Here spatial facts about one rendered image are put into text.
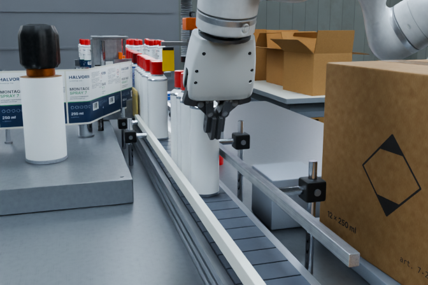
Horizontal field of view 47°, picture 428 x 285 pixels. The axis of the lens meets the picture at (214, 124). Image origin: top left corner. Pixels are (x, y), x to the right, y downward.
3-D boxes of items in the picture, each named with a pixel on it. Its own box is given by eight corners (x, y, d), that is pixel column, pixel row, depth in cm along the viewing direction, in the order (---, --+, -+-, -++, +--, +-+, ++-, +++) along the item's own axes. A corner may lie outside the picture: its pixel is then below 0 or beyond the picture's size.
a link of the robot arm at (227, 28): (249, 1, 72) (246, 21, 73) (190, 0, 70) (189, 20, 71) (269, 20, 65) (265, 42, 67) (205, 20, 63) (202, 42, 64)
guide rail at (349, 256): (158, 102, 148) (158, 97, 147) (162, 102, 148) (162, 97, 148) (348, 268, 46) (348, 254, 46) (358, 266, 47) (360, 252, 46)
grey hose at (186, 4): (179, 61, 140) (178, -15, 136) (192, 61, 141) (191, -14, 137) (182, 62, 137) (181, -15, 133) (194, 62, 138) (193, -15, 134)
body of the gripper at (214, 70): (251, 16, 73) (241, 83, 78) (184, 15, 70) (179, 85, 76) (269, 34, 67) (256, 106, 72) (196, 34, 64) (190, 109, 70)
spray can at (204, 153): (187, 189, 89) (186, 77, 85) (214, 187, 91) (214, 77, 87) (193, 198, 85) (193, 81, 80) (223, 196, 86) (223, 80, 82)
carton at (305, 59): (263, 89, 314) (265, 30, 306) (330, 85, 332) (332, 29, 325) (298, 97, 276) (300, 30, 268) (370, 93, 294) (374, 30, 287)
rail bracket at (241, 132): (209, 201, 97) (209, 120, 94) (244, 198, 99) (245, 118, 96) (214, 207, 94) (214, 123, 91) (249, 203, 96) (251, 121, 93)
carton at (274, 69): (246, 81, 355) (247, 30, 347) (311, 79, 371) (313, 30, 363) (272, 89, 313) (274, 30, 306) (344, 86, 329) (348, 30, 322)
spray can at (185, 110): (178, 179, 95) (176, 74, 91) (204, 177, 97) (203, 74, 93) (184, 187, 91) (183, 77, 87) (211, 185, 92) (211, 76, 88)
